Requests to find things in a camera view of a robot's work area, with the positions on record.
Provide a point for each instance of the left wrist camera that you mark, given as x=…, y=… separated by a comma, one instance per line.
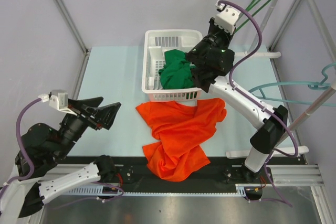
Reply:
x=58, y=100

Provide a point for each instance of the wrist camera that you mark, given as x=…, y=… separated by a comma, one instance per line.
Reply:
x=58, y=100
x=227, y=17

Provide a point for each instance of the aluminium frame post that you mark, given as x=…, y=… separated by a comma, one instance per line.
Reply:
x=71, y=25

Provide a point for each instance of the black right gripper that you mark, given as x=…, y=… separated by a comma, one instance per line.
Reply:
x=228, y=36

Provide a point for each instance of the grey clothes rack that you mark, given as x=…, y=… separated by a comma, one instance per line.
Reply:
x=306, y=41

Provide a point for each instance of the green t shirt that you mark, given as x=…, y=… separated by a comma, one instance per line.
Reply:
x=176, y=72

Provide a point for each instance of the black table front rail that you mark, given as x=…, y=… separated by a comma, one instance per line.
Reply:
x=216, y=175

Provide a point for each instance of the white plastic dish basket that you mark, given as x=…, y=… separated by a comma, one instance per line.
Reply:
x=156, y=43

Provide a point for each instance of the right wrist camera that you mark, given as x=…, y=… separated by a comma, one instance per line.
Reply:
x=227, y=17

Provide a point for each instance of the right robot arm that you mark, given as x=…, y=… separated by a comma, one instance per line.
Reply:
x=213, y=64

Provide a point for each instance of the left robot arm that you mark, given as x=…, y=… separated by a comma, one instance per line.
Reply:
x=42, y=148

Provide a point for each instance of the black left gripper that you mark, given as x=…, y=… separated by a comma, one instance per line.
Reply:
x=105, y=114

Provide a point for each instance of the orange t shirt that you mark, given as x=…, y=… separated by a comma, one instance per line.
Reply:
x=180, y=130

